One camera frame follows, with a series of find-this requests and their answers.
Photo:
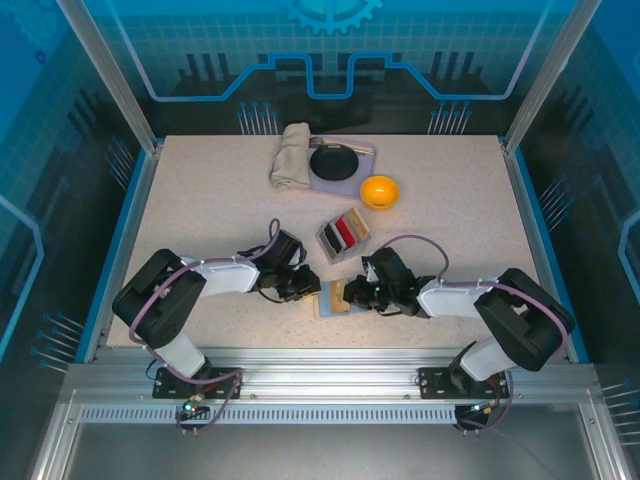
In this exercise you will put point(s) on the gold credit card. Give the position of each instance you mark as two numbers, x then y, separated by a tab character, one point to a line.
336	300
359	224

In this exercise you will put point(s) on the clear acrylic card stand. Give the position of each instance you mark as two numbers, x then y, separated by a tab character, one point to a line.
332	256

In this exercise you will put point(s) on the red credit card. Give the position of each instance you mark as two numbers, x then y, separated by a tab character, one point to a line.
345	231

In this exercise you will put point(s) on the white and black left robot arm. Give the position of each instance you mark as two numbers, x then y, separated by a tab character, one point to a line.
160	300

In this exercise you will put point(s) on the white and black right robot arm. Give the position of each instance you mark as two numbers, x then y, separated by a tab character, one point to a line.
520	325

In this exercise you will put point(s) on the black credit card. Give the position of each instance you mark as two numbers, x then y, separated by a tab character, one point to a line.
334	239

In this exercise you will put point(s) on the orange bowl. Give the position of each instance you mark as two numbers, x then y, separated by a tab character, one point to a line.
380	192

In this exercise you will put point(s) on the black round pan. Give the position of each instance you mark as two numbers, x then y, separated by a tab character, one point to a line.
334	164

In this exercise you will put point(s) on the purple rectangular mat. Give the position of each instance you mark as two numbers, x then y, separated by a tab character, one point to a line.
367	167

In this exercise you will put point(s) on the beige folded cloth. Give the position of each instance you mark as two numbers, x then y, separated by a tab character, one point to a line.
290	155

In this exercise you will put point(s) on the brown flat utensil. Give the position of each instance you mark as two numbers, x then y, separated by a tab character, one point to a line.
361	148

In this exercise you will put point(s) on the lit power connector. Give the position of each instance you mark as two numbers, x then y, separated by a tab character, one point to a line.
484	409
192	407

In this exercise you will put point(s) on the aluminium frame rail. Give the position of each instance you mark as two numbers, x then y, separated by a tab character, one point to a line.
325	370

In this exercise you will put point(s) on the aluminium side rail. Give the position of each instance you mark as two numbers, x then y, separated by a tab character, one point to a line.
125	225
530	225

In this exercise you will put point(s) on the aluminium frame post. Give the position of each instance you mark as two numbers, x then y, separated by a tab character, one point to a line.
110	75
545	75

